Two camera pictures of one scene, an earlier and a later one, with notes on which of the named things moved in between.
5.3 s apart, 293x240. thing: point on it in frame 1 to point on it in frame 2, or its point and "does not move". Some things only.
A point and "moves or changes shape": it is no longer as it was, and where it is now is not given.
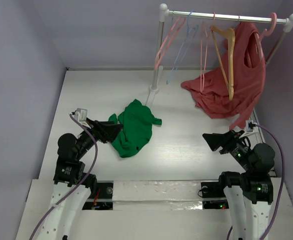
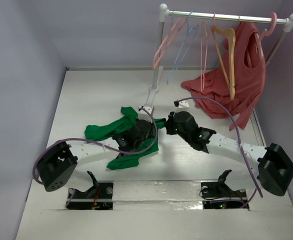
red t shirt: x=209 y=90 does not move
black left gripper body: x=87 y=141 to x=149 y=135
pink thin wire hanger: x=201 y=86 does not move
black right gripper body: x=226 y=142 to x=171 y=122
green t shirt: x=137 y=120 moves or changes shape
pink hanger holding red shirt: x=274 y=16 does not move
